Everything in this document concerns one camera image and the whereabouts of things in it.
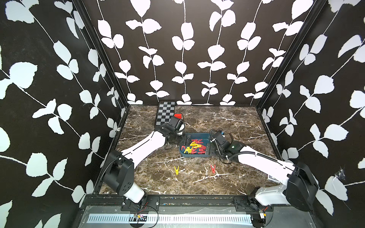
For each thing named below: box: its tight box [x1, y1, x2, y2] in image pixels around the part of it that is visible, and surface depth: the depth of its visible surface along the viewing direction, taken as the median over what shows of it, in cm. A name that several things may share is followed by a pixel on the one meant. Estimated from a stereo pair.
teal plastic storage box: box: [179, 133, 211, 158], surface depth 96 cm
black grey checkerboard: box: [155, 101, 176, 126], surface depth 117 cm
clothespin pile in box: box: [181, 139, 207, 154], surface depth 97 cm
